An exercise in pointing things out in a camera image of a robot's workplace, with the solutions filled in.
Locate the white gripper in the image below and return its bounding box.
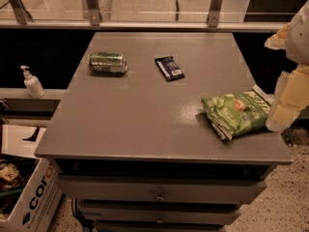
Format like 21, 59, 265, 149
264, 23, 309, 131

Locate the green soda can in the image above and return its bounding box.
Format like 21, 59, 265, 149
88, 52, 127, 73

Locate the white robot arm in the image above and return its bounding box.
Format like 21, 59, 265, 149
265, 1, 309, 131

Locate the green chip bag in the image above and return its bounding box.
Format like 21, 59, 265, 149
201, 85, 273, 140

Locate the dark blue snack packet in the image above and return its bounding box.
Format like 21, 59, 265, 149
154, 56, 184, 81

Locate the grey drawer cabinet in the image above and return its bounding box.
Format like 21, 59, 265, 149
36, 32, 292, 232

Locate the white pump bottle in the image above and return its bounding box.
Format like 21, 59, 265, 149
20, 66, 45, 99

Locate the metal window railing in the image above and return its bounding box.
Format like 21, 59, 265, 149
0, 0, 307, 32

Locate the white cardboard box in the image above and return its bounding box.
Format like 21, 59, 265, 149
0, 125, 62, 232

